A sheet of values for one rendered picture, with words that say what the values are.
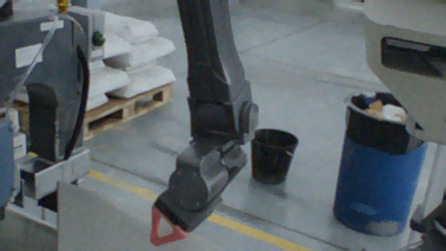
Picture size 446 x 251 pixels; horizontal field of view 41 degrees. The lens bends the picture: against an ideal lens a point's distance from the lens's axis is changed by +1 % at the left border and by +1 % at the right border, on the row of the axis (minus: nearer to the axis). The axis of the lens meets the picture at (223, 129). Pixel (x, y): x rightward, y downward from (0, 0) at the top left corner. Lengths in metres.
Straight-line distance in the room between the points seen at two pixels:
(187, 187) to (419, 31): 0.47
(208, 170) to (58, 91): 0.42
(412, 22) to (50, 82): 0.61
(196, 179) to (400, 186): 2.42
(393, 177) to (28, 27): 2.33
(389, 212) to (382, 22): 2.20
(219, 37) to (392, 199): 2.47
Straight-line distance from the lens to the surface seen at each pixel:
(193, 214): 0.84
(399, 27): 1.01
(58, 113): 1.09
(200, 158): 0.72
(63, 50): 1.06
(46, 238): 1.59
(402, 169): 3.04
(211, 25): 0.69
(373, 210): 3.12
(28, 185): 1.11
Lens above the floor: 1.55
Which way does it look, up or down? 21 degrees down
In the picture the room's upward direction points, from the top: 6 degrees clockwise
